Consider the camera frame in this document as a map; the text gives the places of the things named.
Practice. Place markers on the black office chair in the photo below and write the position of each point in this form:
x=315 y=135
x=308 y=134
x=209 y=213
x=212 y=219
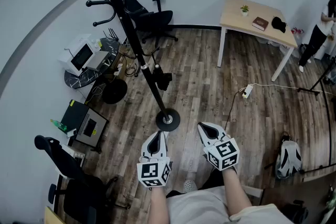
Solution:
x=78 y=191
x=155 y=18

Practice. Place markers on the black tripod stand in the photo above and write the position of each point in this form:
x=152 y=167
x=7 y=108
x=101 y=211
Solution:
x=317 y=82

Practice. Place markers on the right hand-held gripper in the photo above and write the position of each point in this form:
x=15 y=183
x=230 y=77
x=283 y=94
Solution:
x=223 y=154

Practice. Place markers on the green plastic bottle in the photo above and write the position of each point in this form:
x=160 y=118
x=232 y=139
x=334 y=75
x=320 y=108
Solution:
x=59 y=125

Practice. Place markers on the person's left forearm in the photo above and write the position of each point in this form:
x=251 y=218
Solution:
x=157 y=204

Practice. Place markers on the light wooden table white legs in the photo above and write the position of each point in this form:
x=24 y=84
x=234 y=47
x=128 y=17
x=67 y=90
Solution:
x=236 y=15

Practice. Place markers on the yellow cup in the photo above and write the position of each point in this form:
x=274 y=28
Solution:
x=98 y=43

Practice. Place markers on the white power strip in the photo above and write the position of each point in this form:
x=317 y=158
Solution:
x=247 y=91
x=118 y=69

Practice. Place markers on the thin black stand pole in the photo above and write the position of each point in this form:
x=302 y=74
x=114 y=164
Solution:
x=329 y=126

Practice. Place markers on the brown cardboard box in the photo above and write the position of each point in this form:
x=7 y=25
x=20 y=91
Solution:
x=123 y=56

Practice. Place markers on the person's black shorts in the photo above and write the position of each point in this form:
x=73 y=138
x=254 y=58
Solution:
x=215 y=178

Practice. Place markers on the grey backpack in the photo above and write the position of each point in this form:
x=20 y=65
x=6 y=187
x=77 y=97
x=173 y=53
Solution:
x=287 y=157

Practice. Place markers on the light wooden desk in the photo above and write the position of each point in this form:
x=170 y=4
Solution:
x=51 y=216

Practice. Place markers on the person's beige shirt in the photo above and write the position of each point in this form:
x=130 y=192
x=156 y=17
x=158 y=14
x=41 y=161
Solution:
x=197 y=209

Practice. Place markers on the brown book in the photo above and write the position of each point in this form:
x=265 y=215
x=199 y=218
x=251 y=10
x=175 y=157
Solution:
x=260 y=23

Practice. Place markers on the small potted plant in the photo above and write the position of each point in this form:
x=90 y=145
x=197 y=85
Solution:
x=244 y=11

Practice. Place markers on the white perforated clog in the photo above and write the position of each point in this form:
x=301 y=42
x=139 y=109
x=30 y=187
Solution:
x=190 y=185

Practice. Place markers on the person's right forearm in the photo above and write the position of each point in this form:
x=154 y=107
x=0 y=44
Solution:
x=235 y=191

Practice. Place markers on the router with black antennas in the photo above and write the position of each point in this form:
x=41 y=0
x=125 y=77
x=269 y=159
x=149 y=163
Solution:
x=113 y=34

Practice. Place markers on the silver metal box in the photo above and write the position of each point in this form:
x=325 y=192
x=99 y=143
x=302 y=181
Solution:
x=98 y=60

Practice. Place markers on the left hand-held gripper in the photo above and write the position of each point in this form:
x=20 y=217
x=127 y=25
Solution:
x=153 y=173

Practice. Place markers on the white microwave oven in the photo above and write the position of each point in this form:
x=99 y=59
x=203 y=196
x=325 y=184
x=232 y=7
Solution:
x=78 y=57

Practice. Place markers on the white toaster oven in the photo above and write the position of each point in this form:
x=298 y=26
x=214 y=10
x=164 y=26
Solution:
x=77 y=156

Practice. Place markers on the black metal coat rack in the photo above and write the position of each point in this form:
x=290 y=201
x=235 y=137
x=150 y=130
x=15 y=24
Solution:
x=130 y=34

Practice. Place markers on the black cap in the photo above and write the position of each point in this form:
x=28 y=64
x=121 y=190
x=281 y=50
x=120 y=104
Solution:
x=278 y=23

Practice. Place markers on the small white box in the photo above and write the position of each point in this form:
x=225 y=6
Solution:
x=71 y=133

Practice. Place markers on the round black marble table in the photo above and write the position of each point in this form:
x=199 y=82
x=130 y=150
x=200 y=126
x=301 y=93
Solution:
x=78 y=80

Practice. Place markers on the black metal cabinet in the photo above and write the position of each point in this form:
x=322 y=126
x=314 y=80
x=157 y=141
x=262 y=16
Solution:
x=76 y=115

